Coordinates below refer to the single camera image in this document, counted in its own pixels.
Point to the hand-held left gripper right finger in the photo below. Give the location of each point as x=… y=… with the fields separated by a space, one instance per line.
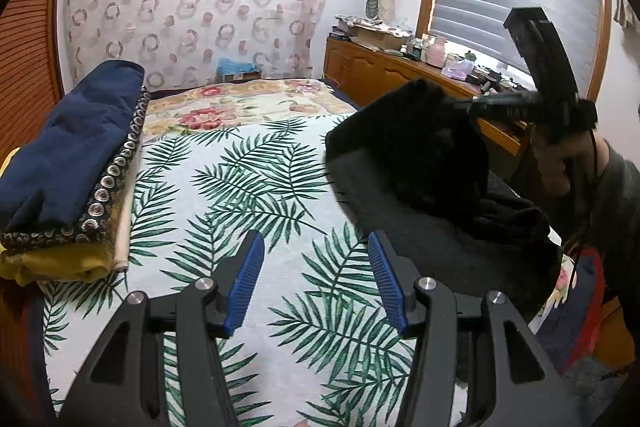
x=387 y=282

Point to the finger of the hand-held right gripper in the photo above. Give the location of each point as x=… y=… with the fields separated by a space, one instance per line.
x=510 y=104

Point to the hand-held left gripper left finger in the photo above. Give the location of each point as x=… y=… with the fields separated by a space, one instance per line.
x=245 y=287

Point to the black t-shirt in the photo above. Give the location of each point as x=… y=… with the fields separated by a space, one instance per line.
x=425 y=157

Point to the person's right forearm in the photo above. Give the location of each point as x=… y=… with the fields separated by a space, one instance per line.
x=617 y=227

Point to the person's right hand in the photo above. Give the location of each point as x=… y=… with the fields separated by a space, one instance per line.
x=565 y=167

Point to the pink plastic bag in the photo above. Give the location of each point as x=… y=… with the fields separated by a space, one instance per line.
x=457 y=69

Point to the pink jar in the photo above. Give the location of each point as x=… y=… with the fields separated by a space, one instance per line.
x=435 y=54

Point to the floral leaf-print bedspread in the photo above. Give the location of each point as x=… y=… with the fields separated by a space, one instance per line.
x=250 y=187

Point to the cardboard box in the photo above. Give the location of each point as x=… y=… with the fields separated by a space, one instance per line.
x=380 y=38

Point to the wooden cabinet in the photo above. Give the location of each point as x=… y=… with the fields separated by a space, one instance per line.
x=360 y=67

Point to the small round fan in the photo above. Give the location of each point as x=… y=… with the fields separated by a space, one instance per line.
x=373 y=7

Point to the yellow folded cloth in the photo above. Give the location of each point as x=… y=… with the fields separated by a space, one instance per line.
x=50 y=262

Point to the blue packet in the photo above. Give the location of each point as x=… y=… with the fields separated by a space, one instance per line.
x=235 y=68

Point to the navy folded cloth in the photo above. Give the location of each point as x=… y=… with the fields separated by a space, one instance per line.
x=65 y=147

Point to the wooden louvered door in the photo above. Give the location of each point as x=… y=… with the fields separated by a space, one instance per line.
x=30 y=57

